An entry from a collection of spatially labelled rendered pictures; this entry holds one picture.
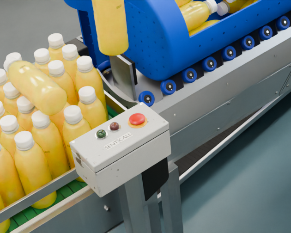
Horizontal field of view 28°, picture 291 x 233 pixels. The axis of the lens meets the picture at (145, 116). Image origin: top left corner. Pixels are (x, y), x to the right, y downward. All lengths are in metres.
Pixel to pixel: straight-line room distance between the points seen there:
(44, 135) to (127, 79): 0.34
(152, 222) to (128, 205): 0.79
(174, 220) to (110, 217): 0.51
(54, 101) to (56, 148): 0.12
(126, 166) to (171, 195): 0.65
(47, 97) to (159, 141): 0.27
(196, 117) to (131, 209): 0.39
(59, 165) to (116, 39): 0.33
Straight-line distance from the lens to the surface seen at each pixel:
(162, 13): 1.46
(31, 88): 1.33
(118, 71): 1.61
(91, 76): 1.48
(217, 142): 2.59
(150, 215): 2.15
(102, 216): 1.51
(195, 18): 1.56
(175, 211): 1.96
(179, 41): 1.48
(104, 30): 1.32
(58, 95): 1.32
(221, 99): 1.72
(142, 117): 1.28
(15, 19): 3.96
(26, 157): 1.31
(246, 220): 2.49
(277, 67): 1.85
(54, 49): 1.60
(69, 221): 1.44
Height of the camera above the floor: 1.95
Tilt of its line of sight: 41 degrees down
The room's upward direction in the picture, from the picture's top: 7 degrees counter-clockwise
